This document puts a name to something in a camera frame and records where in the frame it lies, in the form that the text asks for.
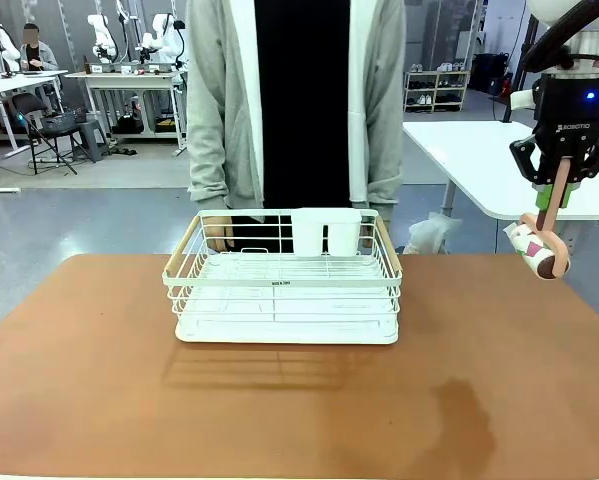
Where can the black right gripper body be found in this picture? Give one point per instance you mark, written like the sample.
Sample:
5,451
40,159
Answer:
571,115

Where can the person's left forearm grey sleeve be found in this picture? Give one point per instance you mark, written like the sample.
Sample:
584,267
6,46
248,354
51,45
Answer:
384,160

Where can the person's right forearm grey sleeve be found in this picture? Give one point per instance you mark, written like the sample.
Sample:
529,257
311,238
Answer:
206,160

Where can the person's left hand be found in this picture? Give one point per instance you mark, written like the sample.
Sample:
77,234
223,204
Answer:
370,235

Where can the person's right hand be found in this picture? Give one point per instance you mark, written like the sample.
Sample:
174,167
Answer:
223,237

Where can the black slanted stand pole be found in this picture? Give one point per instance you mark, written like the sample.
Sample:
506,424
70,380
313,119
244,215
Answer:
516,90

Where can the large white side table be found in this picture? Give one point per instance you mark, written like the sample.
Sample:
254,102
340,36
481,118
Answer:
469,165

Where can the black luggage pile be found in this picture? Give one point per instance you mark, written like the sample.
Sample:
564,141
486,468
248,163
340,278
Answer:
489,72

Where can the white crumpled plastic bag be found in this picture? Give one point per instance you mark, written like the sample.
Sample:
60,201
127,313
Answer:
431,235

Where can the light wooden shoe rack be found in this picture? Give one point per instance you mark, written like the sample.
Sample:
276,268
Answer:
436,92

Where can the white plastic cutlery holder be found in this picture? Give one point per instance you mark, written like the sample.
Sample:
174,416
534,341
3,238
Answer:
309,235

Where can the person in grey cardigan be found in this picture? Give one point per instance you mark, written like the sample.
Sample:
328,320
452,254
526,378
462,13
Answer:
304,110

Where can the black bag under workbench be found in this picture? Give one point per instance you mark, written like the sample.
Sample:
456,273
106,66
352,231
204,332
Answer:
128,125

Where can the dark sandals on floor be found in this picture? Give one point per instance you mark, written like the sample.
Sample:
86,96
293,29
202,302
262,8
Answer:
124,150

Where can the white background workbench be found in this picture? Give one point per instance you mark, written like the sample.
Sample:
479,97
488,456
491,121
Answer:
124,77

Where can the grey plastic stool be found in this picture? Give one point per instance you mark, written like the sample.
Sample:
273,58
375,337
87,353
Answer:
91,140

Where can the black folding chair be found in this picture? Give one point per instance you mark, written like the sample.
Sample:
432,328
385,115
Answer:
44,135

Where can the seated person in background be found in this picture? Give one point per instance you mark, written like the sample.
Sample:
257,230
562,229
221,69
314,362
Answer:
36,55

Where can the white background desk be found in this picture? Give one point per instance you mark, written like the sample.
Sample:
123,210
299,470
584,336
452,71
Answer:
9,85

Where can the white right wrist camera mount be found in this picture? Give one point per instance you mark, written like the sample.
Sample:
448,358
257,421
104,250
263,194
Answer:
523,100

